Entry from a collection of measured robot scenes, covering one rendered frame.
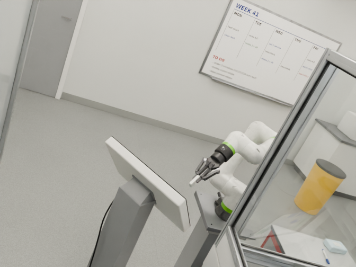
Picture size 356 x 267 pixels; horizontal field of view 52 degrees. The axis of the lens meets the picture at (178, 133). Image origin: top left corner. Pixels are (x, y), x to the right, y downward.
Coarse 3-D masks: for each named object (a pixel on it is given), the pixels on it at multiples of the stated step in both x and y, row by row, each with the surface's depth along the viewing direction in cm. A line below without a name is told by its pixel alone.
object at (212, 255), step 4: (212, 248) 180; (212, 252) 179; (216, 252) 176; (208, 256) 182; (212, 256) 177; (216, 256) 173; (204, 260) 185; (208, 260) 181; (212, 260) 176; (216, 260) 172; (204, 264) 183; (208, 264) 179; (212, 264) 174; (216, 264) 171
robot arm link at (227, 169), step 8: (248, 128) 238; (256, 128) 235; (264, 128) 234; (248, 136) 235; (256, 136) 235; (264, 136) 233; (232, 160) 234; (240, 160) 235; (224, 168) 233; (232, 168) 233; (216, 176) 232; (224, 176) 231; (232, 176) 232; (216, 184) 232; (224, 184) 229
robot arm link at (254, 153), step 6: (270, 138) 223; (252, 144) 196; (264, 144) 207; (270, 144) 212; (246, 150) 195; (252, 150) 194; (258, 150) 194; (264, 150) 197; (246, 156) 196; (252, 156) 193; (258, 156) 193; (252, 162) 195; (258, 162) 194
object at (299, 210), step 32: (320, 96) 137; (352, 96) 120; (320, 128) 131; (352, 128) 115; (288, 160) 144; (320, 160) 125; (352, 160) 110; (256, 192) 160; (288, 192) 137; (320, 192) 119; (352, 192) 106; (256, 224) 151; (288, 224) 130; (320, 224) 114; (352, 224) 102; (256, 256) 143; (288, 256) 124; (320, 256) 110; (352, 256) 98
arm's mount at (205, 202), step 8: (200, 192) 248; (200, 200) 239; (208, 200) 244; (200, 208) 234; (208, 208) 236; (208, 216) 228; (216, 216) 232; (208, 224) 220; (216, 224) 224; (224, 224) 228; (216, 232) 221
